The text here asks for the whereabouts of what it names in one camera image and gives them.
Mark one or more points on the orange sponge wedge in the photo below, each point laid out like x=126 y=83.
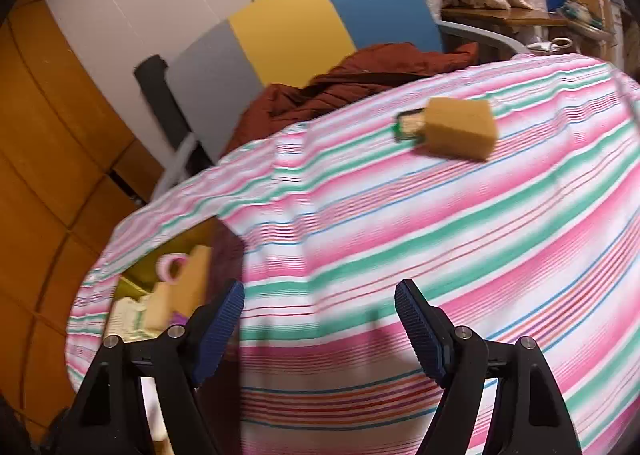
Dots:
x=463 y=129

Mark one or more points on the pink tape roll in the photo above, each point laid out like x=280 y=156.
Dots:
x=169 y=265

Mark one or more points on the gold metal tin box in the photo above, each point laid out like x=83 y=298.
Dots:
x=167 y=285

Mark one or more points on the tan sponge block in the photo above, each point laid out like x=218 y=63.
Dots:
x=189 y=290

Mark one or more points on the striped pink green bedsheet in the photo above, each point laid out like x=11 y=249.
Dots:
x=539 y=240

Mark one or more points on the black rolled mat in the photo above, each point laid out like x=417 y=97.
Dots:
x=175 y=92

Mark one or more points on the wooden desk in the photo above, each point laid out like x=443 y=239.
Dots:
x=520 y=17

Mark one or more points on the green cracker packet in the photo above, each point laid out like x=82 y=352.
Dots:
x=409 y=125

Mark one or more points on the wooden wardrobe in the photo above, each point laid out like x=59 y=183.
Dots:
x=70 y=171

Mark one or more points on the grey yellow blue chair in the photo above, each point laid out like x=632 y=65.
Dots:
x=291 y=41

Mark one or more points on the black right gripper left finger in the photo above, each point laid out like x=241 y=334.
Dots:
x=108 y=414

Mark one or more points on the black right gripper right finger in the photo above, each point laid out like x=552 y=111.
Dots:
x=529 y=415

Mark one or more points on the rust red jacket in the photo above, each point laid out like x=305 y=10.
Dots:
x=367 y=72

